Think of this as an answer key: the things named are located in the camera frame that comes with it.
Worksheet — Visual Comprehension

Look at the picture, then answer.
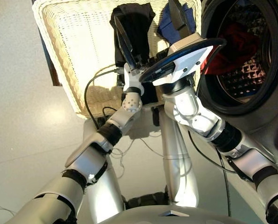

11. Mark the black cloth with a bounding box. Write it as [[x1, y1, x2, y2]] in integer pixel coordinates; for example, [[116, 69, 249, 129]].
[[110, 3, 160, 105]]

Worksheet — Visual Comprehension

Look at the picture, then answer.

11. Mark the orange-red cloth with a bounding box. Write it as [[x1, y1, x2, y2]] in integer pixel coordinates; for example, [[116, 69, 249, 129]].
[[201, 23, 258, 75]]

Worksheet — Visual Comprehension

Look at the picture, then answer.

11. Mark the pale woven laundry basket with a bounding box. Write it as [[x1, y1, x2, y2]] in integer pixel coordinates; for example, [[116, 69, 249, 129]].
[[31, 0, 202, 120]]

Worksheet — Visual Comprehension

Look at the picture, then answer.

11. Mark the silver robot torso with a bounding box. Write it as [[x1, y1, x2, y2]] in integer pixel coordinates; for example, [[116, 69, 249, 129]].
[[94, 192, 263, 224]]

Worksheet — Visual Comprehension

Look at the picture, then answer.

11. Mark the silver robot leg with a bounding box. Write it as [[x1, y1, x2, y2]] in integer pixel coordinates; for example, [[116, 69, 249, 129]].
[[159, 109, 199, 208], [83, 119, 125, 222]]

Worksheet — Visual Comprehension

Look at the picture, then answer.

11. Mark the brown wooden basket stand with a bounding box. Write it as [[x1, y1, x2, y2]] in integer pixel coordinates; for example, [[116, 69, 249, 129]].
[[48, 59, 63, 87]]

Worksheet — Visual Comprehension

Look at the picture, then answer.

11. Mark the navy blue cloth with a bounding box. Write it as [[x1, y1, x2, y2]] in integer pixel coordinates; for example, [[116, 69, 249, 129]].
[[157, 3, 197, 45]]

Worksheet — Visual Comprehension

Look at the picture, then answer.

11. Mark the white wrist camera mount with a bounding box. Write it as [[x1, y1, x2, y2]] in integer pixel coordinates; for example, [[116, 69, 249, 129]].
[[122, 63, 146, 96], [152, 32, 214, 86]]

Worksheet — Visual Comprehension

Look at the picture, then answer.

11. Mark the grey washing machine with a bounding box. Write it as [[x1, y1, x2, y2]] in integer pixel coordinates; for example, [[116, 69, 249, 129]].
[[197, 0, 278, 224]]

